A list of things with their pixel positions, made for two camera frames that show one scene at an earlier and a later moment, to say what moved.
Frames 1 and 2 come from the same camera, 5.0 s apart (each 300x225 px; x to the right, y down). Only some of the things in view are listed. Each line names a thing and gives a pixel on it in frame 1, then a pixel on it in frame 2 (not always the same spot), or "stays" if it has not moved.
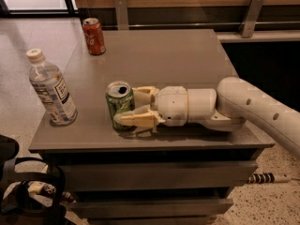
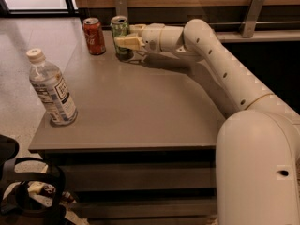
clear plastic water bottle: [52, 90] stays
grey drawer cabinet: [183, 173] stays
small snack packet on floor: [37, 187] stays
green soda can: [120, 98] to [119, 25]
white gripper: [172, 105] to [152, 37]
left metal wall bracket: [122, 12] stays
